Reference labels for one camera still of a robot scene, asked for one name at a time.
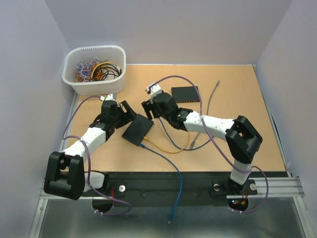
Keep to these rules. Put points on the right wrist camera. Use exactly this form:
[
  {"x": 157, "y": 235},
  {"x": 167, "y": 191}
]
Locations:
[{"x": 153, "y": 90}]

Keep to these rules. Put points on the black network switch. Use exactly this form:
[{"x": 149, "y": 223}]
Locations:
[
  {"x": 185, "y": 94},
  {"x": 137, "y": 130}
]

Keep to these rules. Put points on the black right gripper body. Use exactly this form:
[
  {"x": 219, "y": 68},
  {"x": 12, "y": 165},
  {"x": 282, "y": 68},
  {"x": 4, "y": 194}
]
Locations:
[{"x": 156, "y": 110}]

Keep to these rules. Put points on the aluminium frame rail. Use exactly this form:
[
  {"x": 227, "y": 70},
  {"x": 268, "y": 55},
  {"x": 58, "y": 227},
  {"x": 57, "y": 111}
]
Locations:
[{"x": 278, "y": 210}]

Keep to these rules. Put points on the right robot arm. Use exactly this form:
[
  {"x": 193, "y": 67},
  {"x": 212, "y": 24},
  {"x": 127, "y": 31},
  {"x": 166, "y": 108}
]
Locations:
[{"x": 242, "y": 138}]

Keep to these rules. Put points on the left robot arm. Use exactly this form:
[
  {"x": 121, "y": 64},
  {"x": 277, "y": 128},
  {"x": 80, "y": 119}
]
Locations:
[{"x": 65, "y": 176}]

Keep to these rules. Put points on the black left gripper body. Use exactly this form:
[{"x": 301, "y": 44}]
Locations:
[{"x": 120, "y": 118}]

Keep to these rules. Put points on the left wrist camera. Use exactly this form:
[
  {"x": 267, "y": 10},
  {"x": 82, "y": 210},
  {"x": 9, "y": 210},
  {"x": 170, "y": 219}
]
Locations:
[{"x": 109, "y": 97}]

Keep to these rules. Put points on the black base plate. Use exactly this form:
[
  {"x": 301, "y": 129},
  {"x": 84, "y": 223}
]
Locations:
[{"x": 172, "y": 190}]

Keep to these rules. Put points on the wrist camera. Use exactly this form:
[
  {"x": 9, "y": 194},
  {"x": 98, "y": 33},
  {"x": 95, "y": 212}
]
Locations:
[
  {"x": 153, "y": 90},
  {"x": 109, "y": 97}
]

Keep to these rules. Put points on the white plastic bin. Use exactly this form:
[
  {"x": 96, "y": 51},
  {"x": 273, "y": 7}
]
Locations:
[{"x": 95, "y": 70}]

